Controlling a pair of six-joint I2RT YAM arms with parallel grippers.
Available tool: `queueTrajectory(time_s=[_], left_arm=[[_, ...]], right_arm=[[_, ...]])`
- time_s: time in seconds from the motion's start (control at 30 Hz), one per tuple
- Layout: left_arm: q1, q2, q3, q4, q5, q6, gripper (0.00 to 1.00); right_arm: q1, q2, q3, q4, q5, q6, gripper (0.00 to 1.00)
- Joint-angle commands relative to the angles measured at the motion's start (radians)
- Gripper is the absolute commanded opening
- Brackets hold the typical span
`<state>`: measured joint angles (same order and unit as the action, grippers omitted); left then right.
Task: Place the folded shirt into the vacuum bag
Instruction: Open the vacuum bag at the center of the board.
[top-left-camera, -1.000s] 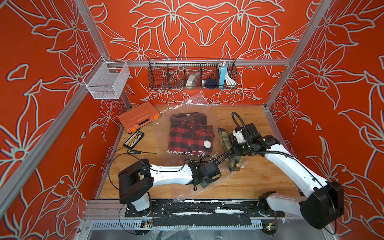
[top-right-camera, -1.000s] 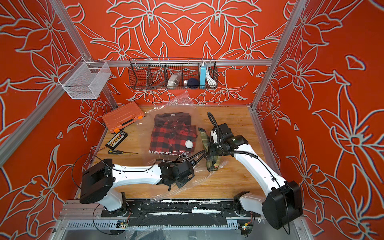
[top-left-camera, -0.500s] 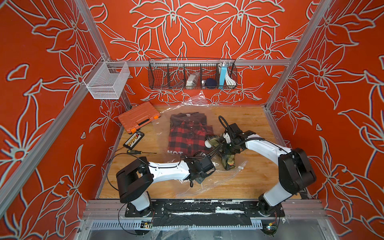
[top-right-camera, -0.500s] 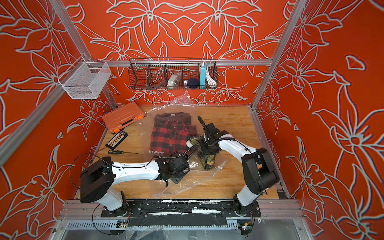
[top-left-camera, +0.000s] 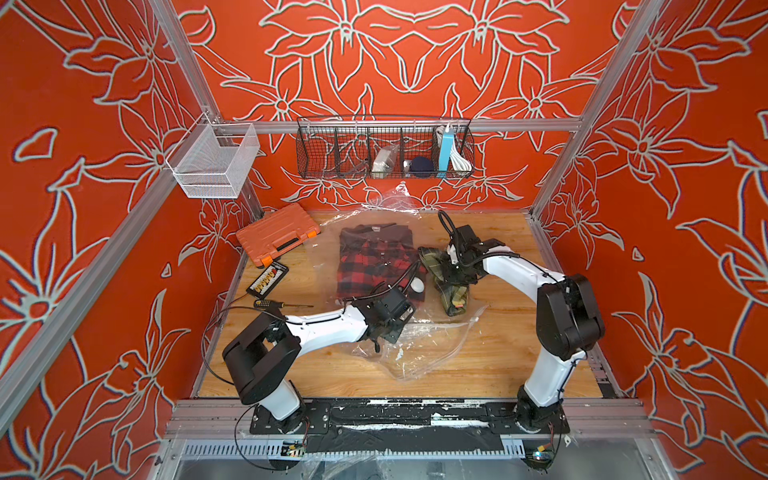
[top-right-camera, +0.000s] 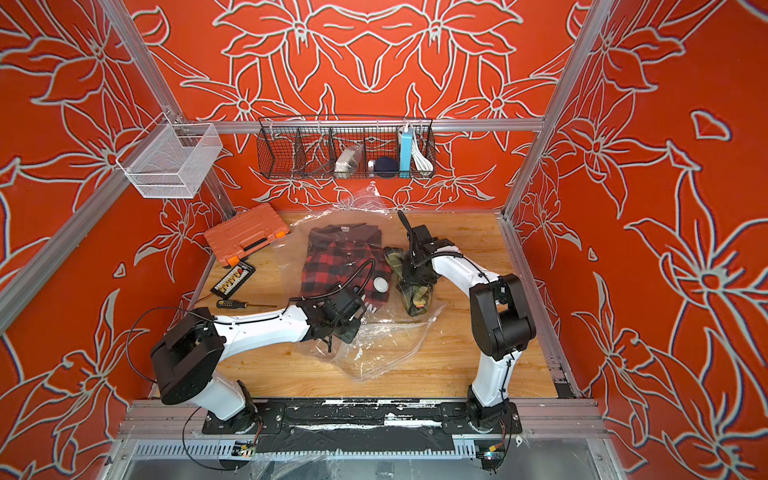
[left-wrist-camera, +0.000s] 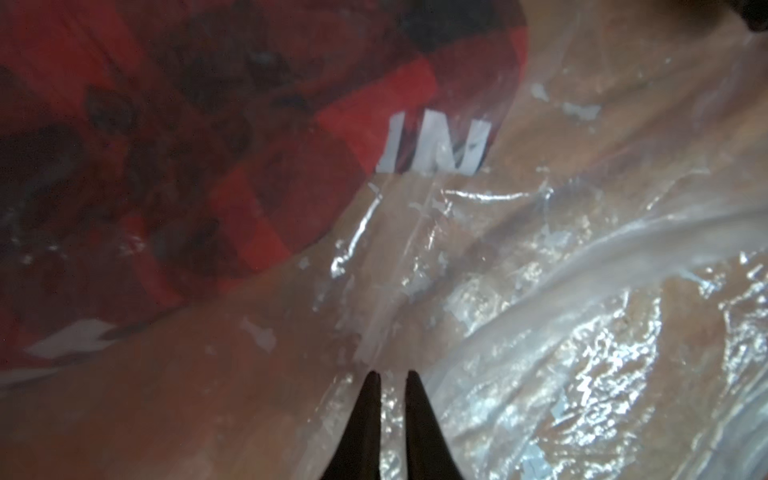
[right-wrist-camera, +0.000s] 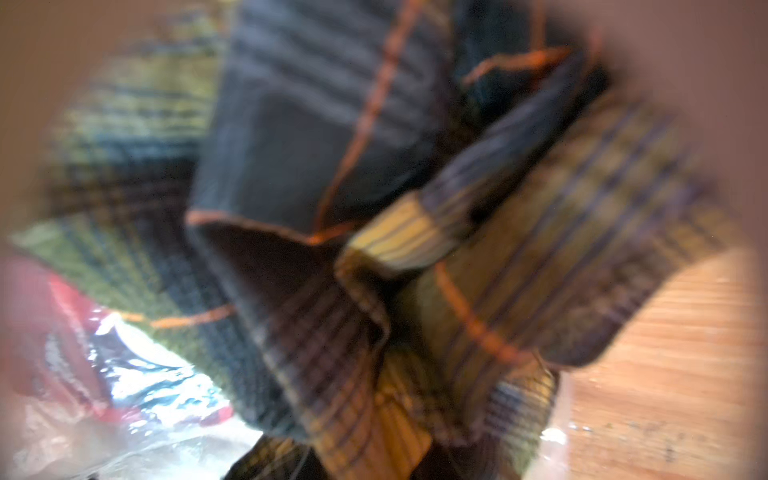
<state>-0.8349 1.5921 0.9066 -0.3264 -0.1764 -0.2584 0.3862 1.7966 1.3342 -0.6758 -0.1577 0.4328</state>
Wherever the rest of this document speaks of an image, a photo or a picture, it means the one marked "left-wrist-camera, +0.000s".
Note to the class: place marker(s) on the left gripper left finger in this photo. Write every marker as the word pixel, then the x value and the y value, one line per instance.
pixel 357 455

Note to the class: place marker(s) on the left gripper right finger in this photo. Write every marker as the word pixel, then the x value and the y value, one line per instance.
pixel 427 453

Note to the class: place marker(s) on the red black plaid shirt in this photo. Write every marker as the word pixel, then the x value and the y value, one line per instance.
pixel 155 152

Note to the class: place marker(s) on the clear plastic vacuum bag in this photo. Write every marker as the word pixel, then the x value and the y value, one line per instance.
pixel 590 303

